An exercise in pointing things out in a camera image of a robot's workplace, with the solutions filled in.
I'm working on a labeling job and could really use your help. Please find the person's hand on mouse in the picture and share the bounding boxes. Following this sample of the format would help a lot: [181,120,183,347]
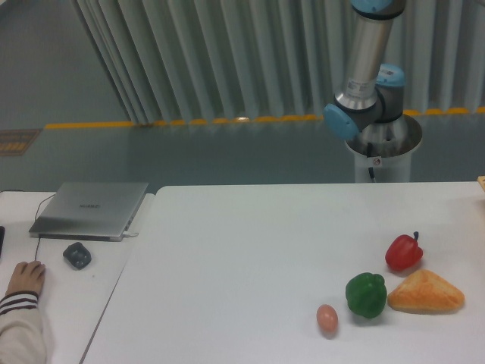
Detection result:
[5,261,45,296]

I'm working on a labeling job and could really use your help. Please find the pleated grey curtain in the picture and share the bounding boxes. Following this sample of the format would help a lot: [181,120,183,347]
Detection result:
[75,1,484,124]

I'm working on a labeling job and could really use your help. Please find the red toy pepper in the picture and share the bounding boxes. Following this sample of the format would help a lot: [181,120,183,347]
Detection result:
[385,231,424,271]

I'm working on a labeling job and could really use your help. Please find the green toy pepper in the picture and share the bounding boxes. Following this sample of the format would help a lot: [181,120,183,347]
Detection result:
[345,272,387,319]

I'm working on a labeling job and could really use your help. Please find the striped white sleeve forearm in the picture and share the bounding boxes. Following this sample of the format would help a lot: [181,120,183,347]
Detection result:
[1,291,46,363]

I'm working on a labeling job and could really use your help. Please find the silver closed laptop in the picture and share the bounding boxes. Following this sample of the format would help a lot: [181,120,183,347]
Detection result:
[29,182,148,241]

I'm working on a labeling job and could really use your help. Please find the wooden object at edge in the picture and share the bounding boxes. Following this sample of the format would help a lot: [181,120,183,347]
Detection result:
[477,175,485,192]

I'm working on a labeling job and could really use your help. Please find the thin grey mouse cable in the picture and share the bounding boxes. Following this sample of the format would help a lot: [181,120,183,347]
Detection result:
[0,189,57,262]

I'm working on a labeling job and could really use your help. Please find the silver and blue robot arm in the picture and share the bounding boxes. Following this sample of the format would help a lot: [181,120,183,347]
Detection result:
[324,1,405,140]

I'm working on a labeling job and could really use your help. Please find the pink toy egg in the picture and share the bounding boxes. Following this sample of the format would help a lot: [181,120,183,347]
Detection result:
[316,304,338,334]

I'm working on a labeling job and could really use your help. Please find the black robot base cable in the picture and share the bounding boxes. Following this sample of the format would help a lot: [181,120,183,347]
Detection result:
[366,142,377,184]

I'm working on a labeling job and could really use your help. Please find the orange triangular toy bread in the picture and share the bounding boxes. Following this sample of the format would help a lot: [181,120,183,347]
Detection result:
[387,269,465,314]

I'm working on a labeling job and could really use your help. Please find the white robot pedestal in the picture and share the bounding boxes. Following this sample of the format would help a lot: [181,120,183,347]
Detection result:
[346,115,422,183]

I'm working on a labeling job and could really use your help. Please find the black keyboard edge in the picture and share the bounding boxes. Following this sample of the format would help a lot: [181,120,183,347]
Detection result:
[0,226,5,258]

